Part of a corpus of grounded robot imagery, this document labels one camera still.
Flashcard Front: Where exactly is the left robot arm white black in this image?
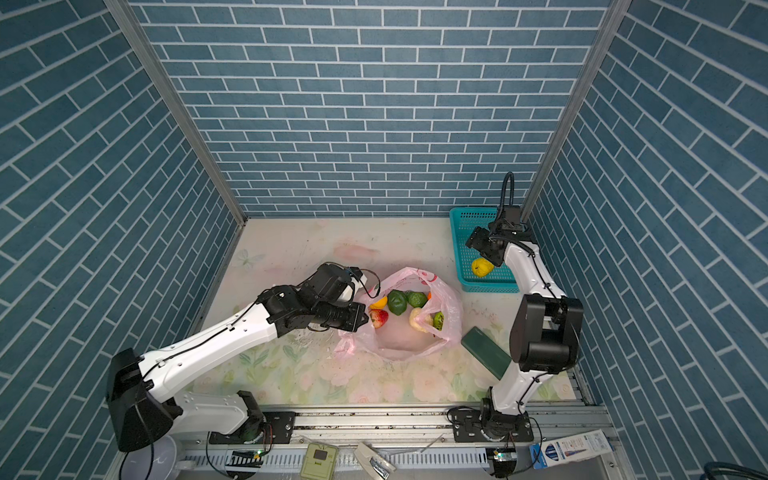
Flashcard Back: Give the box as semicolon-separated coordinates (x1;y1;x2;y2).
106;262;381;453

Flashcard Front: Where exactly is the teal plastic basket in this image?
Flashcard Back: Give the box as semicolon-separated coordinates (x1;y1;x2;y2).
449;206;529;295

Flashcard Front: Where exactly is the black cable corner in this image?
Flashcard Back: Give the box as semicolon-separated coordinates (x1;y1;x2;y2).
700;461;768;480

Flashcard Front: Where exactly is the yellow fruit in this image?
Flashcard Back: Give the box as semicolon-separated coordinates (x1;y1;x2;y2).
471;258;495;278

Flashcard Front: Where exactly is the white round bowl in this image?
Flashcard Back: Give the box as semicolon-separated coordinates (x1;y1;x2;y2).
118;436;180;480

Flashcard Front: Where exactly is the green pepper fruit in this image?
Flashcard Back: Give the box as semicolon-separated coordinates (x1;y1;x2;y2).
387;289;409;316

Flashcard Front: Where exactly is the silver metal clip tool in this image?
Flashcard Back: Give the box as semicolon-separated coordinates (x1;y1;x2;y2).
354;443;397;480

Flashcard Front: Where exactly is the dark green rectangular block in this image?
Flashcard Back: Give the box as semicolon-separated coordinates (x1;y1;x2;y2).
461;327;512;380

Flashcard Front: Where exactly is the pale peach fruit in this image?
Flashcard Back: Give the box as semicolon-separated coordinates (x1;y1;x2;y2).
409;307;434;333

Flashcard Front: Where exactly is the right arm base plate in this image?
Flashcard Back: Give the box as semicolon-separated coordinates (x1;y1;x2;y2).
446;406;534;443

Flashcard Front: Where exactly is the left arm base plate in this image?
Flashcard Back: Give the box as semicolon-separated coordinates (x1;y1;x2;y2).
208;411;297;447

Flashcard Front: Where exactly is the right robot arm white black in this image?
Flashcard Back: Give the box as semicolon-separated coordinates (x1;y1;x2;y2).
466;204;584;442

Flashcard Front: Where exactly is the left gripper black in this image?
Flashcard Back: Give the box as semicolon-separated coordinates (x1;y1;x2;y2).
313;300;375;331

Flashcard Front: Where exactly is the white blue cardboard box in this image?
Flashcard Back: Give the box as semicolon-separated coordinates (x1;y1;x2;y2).
530;430;613;470

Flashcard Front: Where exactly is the aluminium rail frame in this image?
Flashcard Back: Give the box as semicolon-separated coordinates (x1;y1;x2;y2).
173;401;634;479

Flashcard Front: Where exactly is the pink plastic bag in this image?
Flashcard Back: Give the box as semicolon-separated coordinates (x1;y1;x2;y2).
334;267;463;361

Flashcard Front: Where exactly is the green digital timer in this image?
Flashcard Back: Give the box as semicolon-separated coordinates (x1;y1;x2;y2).
300;443;339;480

